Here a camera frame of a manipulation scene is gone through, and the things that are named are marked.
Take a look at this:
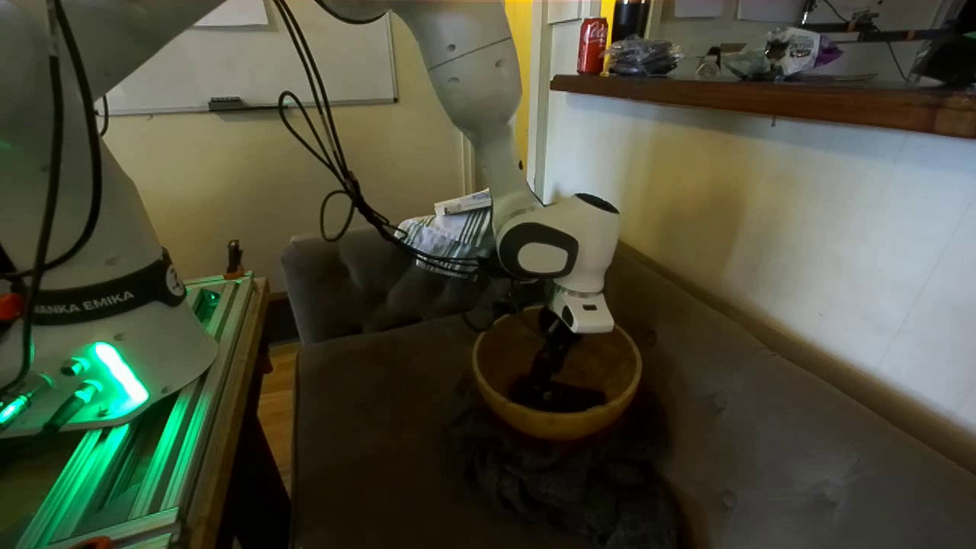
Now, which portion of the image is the black rod stand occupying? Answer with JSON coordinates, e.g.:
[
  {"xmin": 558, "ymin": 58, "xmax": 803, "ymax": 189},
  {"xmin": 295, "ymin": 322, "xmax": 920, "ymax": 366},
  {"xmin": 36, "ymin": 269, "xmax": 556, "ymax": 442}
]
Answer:
[{"xmin": 797, "ymin": 0, "xmax": 976, "ymax": 51}]

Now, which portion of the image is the red soda can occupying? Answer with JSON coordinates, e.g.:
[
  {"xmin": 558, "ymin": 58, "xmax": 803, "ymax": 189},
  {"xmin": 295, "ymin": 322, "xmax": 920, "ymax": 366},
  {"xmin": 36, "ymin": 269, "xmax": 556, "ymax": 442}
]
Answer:
[{"xmin": 578, "ymin": 16, "xmax": 610, "ymax": 81}]

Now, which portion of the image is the dark grey cloth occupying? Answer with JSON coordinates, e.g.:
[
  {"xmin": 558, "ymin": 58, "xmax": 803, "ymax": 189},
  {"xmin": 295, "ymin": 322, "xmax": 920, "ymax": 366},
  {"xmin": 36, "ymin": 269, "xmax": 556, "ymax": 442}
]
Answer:
[{"xmin": 446, "ymin": 391, "xmax": 688, "ymax": 549}]

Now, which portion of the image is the dark crumpled plastic bag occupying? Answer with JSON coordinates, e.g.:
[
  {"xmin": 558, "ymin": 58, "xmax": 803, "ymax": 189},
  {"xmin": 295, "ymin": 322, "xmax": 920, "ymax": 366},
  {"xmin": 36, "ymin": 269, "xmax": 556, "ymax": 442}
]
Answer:
[{"xmin": 608, "ymin": 34, "xmax": 679, "ymax": 81}]

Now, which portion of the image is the grey tufted sofa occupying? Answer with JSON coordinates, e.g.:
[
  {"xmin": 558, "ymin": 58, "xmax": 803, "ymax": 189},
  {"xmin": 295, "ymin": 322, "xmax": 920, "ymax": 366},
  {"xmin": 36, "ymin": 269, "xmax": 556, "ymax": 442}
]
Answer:
[{"xmin": 277, "ymin": 225, "xmax": 976, "ymax": 549}]

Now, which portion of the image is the brown wooden counter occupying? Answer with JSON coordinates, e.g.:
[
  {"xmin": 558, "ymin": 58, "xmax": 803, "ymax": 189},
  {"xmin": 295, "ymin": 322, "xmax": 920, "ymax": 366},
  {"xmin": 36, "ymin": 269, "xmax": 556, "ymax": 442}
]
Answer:
[{"xmin": 550, "ymin": 70, "xmax": 976, "ymax": 145}]

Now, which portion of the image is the small red black tool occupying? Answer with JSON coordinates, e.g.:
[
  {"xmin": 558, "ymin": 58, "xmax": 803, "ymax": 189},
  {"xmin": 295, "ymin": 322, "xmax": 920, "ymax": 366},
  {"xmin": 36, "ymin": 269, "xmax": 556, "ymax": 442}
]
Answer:
[{"xmin": 223, "ymin": 238, "xmax": 251, "ymax": 283}]

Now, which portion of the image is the black remote control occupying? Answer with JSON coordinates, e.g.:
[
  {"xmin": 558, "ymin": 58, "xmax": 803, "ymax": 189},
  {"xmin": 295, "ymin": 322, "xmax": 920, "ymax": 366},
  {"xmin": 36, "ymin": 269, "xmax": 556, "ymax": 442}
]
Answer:
[{"xmin": 507, "ymin": 373, "xmax": 610, "ymax": 414}]

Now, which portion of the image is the white crumpled cloth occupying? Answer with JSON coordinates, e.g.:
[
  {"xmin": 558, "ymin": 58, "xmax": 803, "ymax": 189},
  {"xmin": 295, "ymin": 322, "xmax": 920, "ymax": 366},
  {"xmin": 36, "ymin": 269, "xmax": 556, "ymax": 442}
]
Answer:
[{"xmin": 722, "ymin": 25, "xmax": 844, "ymax": 85}]

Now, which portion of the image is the dark bottle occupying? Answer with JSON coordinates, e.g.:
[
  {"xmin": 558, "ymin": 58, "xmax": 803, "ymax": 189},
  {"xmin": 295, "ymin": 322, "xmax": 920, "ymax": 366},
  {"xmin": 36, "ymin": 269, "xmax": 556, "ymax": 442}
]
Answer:
[{"xmin": 610, "ymin": 0, "xmax": 653, "ymax": 44}]

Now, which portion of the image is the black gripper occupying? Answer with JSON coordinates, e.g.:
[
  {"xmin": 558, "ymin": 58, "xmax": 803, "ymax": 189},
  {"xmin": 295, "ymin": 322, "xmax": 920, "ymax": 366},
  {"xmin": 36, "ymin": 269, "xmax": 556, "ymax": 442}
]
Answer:
[{"xmin": 527, "ymin": 303, "xmax": 585, "ymax": 406}]

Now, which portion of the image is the yellow wooden bowl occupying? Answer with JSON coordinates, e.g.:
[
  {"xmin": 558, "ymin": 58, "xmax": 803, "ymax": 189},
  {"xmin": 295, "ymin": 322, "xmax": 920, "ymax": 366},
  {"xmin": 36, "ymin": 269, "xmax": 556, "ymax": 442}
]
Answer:
[{"xmin": 470, "ymin": 305, "xmax": 647, "ymax": 442}]

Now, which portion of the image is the white whiteboard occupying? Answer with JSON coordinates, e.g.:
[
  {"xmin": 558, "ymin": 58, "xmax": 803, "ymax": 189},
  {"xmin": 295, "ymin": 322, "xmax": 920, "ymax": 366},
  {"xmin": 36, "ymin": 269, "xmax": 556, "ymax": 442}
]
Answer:
[{"xmin": 98, "ymin": 0, "xmax": 403, "ymax": 120}]

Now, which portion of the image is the floral patterned pillow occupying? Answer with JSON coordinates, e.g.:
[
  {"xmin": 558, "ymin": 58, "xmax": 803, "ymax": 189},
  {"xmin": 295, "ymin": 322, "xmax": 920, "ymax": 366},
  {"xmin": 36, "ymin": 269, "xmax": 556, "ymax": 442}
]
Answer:
[{"xmin": 436, "ymin": 188, "xmax": 497, "ymax": 220}]

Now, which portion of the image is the aluminium frame robot table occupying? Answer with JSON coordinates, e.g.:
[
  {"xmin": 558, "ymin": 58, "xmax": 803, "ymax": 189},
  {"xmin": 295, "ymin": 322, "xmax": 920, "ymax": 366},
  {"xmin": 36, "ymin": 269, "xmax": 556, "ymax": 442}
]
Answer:
[{"xmin": 0, "ymin": 273, "xmax": 275, "ymax": 549}]

